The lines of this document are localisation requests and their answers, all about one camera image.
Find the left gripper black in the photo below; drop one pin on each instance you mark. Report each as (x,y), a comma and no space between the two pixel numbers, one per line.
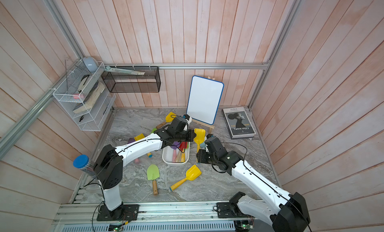
(191,137)

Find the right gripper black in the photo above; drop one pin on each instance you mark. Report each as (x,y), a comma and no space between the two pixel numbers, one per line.
(201,158)

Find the light blue trowel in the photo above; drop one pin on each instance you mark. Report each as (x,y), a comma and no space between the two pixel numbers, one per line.
(203,146)

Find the red shovel wooden handle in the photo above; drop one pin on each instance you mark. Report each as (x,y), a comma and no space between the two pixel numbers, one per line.
(181,157)

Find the all yellow plastic scoop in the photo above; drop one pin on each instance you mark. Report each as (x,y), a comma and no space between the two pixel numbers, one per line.
(191,174)

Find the white plastic storage box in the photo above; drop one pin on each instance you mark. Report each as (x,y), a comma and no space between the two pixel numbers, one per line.
(168,154)

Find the green trowel wooden handle front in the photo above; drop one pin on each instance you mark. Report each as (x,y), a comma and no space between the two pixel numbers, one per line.
(152,174)

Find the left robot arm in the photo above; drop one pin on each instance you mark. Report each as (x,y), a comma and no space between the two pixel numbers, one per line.
(111,160)

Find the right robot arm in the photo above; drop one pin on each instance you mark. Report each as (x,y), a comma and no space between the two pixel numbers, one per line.
(283,211)

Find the wooden easel stand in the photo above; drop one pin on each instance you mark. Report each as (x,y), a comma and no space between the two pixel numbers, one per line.
(202,125)

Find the grey Twins story book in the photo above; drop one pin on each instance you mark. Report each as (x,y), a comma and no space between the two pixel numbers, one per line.
(238,123)

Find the pale green ruler tool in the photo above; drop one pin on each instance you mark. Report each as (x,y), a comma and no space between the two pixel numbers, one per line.
(120,71)

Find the blue lidded jar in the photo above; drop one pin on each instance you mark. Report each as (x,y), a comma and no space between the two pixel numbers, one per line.
(85,164)

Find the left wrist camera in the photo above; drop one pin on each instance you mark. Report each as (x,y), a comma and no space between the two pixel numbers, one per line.
(188,121)

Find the yellow shovel wooden handle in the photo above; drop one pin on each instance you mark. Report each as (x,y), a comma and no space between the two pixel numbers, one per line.
(169,118)

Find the whiteboard with blue frame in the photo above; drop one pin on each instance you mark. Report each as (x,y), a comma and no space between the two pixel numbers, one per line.
(204,99)

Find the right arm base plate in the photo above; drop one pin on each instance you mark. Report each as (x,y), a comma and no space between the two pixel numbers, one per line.
(227,210)

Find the black wire basket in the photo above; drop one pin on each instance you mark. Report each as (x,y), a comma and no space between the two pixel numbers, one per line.
(148,83)

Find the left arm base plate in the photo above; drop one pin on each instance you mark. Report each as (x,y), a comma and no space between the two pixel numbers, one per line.
(122,213)

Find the books on wire shelf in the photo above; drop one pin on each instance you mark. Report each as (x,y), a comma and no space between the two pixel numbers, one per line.
(90,99)

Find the white wire shelf rack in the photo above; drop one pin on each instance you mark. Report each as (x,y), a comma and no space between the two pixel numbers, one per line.
(94,119)

